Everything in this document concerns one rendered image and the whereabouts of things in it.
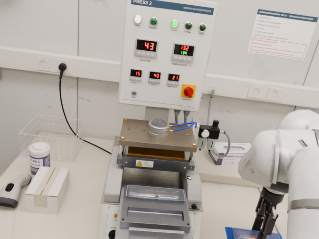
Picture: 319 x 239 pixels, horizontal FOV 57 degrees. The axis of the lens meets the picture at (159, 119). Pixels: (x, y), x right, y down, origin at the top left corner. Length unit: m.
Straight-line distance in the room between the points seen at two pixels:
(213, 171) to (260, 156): 0.94
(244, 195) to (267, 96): 0.53
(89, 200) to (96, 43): 0.77
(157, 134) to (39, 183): 0.51
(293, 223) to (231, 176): 1.04
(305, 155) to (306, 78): 1.26
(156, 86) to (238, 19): 0.61
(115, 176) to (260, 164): 0.57
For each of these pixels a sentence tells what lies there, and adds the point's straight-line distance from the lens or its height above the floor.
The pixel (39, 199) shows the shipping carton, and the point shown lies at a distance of 1.23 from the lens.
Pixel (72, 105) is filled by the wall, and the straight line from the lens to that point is 1.72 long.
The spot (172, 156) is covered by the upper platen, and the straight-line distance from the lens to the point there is 1.05.
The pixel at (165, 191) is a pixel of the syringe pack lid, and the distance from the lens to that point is 0.98.
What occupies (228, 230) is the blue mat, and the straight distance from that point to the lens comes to 1.29.
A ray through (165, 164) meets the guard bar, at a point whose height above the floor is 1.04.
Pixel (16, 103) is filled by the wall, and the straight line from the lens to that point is 1.84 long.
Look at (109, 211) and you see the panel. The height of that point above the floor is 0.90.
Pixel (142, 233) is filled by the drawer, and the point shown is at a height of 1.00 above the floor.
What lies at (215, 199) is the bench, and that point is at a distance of 1.42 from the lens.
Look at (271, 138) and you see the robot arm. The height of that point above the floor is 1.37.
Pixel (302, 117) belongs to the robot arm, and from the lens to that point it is 0.69.
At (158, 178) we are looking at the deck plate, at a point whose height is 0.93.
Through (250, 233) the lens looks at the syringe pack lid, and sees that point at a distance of 1.28.
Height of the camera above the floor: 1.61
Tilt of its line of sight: 25 degrees down
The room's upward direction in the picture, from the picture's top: 8 degrees clockwise
